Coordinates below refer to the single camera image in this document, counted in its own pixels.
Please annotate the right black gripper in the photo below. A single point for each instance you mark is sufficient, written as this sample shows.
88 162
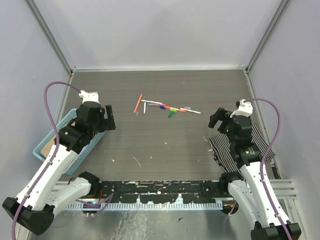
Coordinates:
219 115

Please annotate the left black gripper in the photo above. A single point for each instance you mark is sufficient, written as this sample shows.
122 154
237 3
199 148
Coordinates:
108 124

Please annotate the orange slim pen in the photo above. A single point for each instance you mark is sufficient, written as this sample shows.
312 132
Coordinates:
138 103

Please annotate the white marker lime end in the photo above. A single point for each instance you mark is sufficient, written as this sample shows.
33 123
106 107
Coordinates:
152 102

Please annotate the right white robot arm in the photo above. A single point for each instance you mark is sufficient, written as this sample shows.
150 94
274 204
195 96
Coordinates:
250 185

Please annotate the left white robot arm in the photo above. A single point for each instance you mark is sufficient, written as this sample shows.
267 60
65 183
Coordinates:
35 207

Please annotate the pink highlighter pen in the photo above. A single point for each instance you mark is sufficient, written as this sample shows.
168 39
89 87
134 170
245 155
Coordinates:
156 105

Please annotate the white marker green end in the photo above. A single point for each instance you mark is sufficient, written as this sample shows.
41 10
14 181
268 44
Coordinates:
191 111

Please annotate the striped black white cloth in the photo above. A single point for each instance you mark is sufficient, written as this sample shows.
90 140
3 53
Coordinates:
231 155

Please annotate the white marker blue end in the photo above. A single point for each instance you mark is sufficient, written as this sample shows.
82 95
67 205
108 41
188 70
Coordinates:
144 107

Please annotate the orange white marker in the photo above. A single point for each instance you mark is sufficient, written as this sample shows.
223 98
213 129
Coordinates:
178 109

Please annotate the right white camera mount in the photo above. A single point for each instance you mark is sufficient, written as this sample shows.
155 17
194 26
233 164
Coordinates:
244 108

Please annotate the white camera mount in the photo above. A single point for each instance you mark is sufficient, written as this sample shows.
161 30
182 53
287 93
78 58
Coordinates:
244 108
89 96

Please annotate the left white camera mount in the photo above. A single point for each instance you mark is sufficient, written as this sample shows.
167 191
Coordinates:
89 96

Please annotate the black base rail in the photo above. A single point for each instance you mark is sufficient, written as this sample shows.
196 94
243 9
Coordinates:
160 192

